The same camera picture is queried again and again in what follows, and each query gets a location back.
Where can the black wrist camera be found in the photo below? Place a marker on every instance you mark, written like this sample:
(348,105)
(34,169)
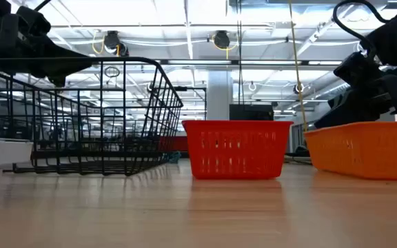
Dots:
(357,70)
(33,22)

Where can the black background frame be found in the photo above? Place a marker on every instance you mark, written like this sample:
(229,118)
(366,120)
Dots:
(181,88)

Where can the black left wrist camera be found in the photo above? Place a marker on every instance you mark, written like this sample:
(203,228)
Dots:
(33,22)

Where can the orange plastic basket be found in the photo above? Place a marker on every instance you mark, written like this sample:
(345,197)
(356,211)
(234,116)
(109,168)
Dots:
(357,137)

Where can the white building pillar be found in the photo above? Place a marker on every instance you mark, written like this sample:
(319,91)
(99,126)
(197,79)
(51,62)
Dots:
(219,96)

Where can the dark red cabinet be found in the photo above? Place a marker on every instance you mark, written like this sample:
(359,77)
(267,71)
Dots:
(181,144)

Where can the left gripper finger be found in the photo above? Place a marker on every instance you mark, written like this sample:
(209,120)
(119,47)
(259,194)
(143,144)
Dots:
(53,63)

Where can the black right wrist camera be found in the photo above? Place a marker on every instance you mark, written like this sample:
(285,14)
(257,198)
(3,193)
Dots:
(357,70)

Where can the ceiling light bar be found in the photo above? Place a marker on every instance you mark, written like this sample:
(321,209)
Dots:
(202,62)

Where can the red plastic basket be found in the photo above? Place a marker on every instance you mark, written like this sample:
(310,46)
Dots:
(236,129)

